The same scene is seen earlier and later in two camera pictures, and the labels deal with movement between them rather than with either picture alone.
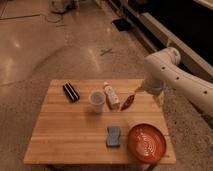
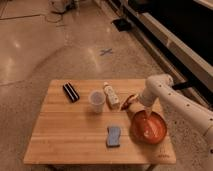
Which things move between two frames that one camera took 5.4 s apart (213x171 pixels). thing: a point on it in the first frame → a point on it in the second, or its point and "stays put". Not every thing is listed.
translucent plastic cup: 97,98 stays put
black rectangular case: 70,92 stays put
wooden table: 88,122 stays put
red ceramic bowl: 146,142 → 149,130
